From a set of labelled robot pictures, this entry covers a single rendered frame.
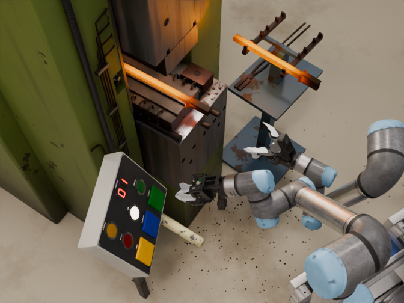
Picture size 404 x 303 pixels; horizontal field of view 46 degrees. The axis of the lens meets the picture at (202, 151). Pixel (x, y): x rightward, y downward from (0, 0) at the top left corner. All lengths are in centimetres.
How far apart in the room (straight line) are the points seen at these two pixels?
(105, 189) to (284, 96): 113
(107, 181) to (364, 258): 83
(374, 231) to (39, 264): 201
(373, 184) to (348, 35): 232
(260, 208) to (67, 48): 75
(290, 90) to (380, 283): 99
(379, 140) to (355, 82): 190
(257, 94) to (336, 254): 130
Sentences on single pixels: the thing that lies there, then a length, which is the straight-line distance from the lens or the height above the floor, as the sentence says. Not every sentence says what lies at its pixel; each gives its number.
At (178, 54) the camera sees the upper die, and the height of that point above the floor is 131.
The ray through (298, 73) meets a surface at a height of 99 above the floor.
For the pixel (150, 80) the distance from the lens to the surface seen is 204.
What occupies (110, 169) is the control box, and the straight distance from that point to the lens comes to 161.
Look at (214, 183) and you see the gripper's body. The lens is 155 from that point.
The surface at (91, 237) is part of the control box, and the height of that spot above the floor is 119.
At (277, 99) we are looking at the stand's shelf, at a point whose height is 72.
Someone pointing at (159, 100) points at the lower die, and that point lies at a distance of 199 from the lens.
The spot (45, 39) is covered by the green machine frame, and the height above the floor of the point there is 164.
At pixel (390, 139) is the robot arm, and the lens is 162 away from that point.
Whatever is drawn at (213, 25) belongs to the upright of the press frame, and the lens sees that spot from 225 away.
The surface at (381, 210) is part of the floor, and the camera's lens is 300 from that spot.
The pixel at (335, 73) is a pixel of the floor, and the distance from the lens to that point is 352.
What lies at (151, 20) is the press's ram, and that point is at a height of 156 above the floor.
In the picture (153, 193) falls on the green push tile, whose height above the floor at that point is 104.
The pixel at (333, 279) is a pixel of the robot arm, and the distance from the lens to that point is 120.
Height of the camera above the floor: 256
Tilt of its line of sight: 58 degrees down
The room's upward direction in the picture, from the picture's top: straight up
